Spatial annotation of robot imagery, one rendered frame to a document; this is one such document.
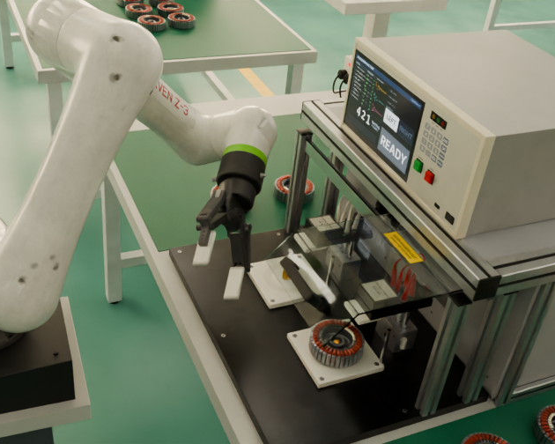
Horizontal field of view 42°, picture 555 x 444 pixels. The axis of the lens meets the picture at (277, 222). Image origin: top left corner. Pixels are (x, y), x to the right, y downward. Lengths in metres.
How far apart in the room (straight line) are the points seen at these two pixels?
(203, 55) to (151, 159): 0.81
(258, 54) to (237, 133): 1.47
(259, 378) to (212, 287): 0.29
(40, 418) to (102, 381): 1.07
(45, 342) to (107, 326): 1.27
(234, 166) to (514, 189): 0.53
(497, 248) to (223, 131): 0.59
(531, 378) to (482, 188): 0.48
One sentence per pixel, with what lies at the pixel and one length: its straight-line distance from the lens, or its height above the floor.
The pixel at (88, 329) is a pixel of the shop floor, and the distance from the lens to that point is 2.68.
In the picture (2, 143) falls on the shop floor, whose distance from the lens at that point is 3.82.
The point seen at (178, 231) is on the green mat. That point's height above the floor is 0.75.
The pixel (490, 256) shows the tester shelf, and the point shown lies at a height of 1.11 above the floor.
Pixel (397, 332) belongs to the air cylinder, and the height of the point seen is 0.82.
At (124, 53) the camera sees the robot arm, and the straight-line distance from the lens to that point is 1.12.
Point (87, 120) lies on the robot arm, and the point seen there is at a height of 1.31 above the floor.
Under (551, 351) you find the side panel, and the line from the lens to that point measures 1.57.
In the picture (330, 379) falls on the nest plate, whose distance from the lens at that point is 1.46.
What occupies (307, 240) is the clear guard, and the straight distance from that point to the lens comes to 1.32.
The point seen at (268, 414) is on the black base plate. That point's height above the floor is 0.77.
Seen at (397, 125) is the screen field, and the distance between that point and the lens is 1.42.
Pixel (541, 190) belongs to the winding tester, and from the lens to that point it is 1.39.
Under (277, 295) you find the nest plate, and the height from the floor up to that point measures 0.78.
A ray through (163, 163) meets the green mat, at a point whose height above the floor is 0.75.
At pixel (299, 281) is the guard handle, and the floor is 1.06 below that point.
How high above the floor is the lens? 1.83
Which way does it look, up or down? 34 degrees down
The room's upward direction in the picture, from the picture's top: 7 degrees clockwise
